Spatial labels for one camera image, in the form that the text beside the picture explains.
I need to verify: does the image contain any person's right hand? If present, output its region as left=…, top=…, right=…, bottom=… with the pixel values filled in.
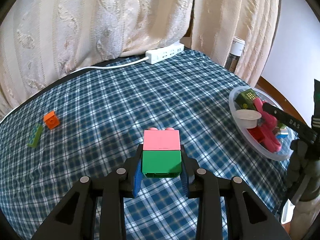
left=287, top=139, right=320, bottom=203

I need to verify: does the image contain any blue plaid cloth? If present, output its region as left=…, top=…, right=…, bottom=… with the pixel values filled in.
left=0, top=50, right=298, bottom=240

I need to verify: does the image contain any beige cloth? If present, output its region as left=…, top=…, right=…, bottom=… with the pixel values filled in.
left=291, top=199, right=320, bottom=240

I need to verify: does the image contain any clear plastic bowl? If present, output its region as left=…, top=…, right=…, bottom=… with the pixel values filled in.
left=229, top=86, right=299, bottom=162

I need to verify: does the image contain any orange toy block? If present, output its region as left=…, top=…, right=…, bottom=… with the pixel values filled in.
left=43, top=111, right=61, bottom=130

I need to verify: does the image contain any green toy block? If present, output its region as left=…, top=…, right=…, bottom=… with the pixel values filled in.
left=141, top=150, right=182, bottom=179

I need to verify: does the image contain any red toy block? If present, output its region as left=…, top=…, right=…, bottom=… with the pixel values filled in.
left=247, top=127, right=265, bottom=144

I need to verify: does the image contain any pink foam hair curler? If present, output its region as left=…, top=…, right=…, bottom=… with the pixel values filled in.
left=260, top=127, right=282, bottom=153
left=254, top=97, right=278, bottom=130

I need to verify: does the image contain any white plastic object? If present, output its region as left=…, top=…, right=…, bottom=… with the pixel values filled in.
left=280, top=201, right=297, bottom=224

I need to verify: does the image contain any pink toy block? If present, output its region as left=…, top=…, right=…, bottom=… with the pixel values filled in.
left=143, top=127, right=181, bottom=152

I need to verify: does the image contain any small white plastic cup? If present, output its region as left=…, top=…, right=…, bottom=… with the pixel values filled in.
left=234, top=109, right=262, bottom=130

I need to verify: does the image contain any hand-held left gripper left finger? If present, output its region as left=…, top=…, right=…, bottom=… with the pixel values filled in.
left=31, top=144, right=144, bottom=240

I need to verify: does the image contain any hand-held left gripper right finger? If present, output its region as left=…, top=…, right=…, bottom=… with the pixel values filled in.
left=180, top=144, right=292, bottom=240

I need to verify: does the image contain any white power cable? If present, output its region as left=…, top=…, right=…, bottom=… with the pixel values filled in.
left=0, top=57, right=150, bottom=123

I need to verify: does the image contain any white capped bottle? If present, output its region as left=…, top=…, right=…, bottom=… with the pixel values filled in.
left=229, top=37, right=246, bottom=73

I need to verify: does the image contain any white power strip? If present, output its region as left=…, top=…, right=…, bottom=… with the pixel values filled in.
left=145, top=42, right=185, bottom=65

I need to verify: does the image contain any green brick with blue studs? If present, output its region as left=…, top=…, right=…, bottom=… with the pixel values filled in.
left=27, top=124, right=43, bottom=148

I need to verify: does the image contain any blue and white toy block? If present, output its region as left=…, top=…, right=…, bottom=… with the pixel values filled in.
left=275, top=127, right=289, bottom=140

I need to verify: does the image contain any dark green printed box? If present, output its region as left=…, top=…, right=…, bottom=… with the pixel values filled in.
left=234, top=88, right=258, bottom=111

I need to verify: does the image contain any cream patterned curtain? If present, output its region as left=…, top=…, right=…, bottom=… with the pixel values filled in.
left=0, top=0, right=195, bottom=120
left=191, top=0, right=280, bottom=87

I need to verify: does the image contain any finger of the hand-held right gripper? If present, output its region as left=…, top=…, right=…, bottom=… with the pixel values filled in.
left=260, top=102, right=288, bottom=125

